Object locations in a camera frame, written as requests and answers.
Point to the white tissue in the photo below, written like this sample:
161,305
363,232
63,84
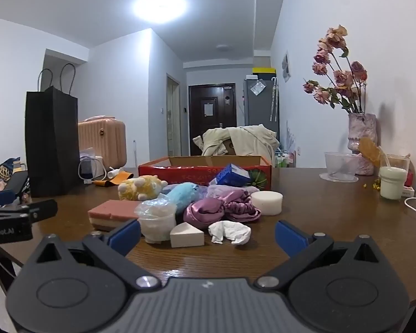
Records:
236,233

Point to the amber dried leaf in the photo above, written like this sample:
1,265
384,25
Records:
370,151

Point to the pink layered sponge block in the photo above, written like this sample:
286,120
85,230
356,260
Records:
112,213

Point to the yellow white plush toy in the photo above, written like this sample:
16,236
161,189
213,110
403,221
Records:
146,187

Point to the pink ribbed suitcase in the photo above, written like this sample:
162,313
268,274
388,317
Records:
106,136

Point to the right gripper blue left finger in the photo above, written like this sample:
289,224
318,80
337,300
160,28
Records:
118,242

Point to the lilac towel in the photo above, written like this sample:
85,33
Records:
216,191

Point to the black paper shopping bag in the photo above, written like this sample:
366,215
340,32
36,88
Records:
51,142

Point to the blue white carton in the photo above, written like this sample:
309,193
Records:
232,175

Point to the beige coat on chair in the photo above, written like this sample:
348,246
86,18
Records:
249,140

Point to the white wedge sponge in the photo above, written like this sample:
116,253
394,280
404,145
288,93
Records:
186,235

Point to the purple satin cloth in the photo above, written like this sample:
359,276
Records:
235,206

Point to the dark entrance door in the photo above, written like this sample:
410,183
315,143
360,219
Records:
210,106

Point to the white electronic device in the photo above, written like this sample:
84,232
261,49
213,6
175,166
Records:
91,166

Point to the wall picture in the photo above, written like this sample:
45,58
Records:
286,71

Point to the dried pink roses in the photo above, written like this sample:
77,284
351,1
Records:
346,85

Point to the yellow box on fridge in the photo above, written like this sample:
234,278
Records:
263,70

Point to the white candle jar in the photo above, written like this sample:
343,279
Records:
393,173

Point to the plastic cup with wrap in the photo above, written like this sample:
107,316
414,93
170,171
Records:
157,218

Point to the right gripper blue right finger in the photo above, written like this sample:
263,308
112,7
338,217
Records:
295,242

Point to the grey refrigerator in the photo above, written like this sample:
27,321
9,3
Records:
261,102

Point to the round ceiling light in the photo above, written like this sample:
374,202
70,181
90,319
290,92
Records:
159,12

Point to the red cardboard box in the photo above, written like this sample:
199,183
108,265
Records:
202,169

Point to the light blue plush toy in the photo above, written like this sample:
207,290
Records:
182,195

